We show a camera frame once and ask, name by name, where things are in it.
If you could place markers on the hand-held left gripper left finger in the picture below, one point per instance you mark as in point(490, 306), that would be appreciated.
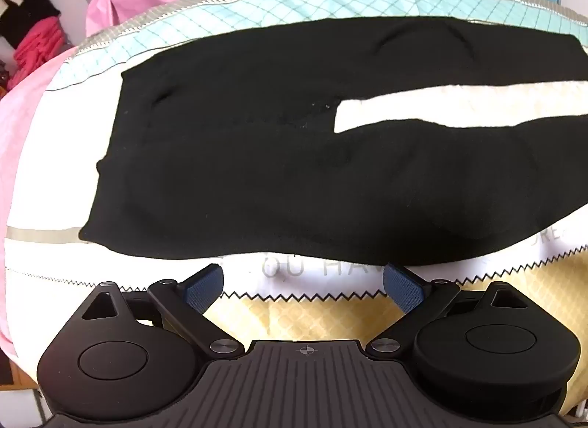
point(202, 290)

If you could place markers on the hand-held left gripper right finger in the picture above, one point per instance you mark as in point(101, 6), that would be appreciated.
point(404, 288)

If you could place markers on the black pants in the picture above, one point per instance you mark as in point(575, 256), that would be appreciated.
point(229, 157)

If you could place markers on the pile of red clothes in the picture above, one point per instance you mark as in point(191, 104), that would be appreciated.
point(39, 46)

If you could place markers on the black hanging clothes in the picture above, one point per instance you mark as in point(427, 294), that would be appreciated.
point(32, 5)

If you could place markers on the pink bedsheet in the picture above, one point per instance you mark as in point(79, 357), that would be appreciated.
point(23, 134)

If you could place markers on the wooden shelf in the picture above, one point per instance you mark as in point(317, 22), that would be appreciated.
point(3, 74)

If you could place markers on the patterned teal and beige quilt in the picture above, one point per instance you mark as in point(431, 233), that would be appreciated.
point(275, 0)

